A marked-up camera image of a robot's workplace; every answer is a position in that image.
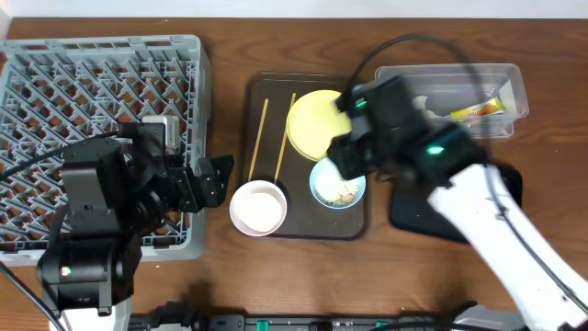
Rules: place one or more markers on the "snack wrapper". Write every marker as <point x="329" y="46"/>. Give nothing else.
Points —
<point x="489" y="107"/>

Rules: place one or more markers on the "black tray bin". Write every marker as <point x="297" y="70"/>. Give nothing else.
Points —
<point x="413" y="207"/>

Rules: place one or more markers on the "clear plastic bin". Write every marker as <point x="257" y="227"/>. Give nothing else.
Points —
<point x="448" y="88"/>

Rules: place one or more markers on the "white napkin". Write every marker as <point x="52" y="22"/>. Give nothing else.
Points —
<point x="419" y="103"/>

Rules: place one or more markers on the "dark brown serving tray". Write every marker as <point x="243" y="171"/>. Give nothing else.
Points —
<point x="306" y="218"/>

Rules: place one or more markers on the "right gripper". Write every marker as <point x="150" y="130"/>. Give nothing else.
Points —
<point x="348" y="161"/>

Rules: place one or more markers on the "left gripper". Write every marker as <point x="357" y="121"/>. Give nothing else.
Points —
<point x="194" y="185"/>

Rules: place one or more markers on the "pink bowl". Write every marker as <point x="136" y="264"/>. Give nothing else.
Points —
<point x="258" y="208"/>

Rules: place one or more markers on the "food scraps rice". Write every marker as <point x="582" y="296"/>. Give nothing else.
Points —
<point x="332" y="188"/>

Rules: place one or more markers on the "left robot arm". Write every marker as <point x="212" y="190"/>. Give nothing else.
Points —
<point x="117" y="193"/>

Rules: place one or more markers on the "grey dishwasher rack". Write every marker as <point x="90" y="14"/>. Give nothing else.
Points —
<point x="60" y="91"/>

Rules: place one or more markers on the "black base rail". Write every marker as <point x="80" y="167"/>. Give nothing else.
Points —
<point x="180" y="316"/>

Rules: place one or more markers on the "yellow plate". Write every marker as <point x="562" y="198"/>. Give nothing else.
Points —
<point x="312" y="122"/>

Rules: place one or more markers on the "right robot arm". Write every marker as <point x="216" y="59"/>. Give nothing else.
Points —
<point x="548" y="293"/>

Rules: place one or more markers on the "light blue bowl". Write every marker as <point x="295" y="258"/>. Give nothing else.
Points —
<point x="314" y="173"/>

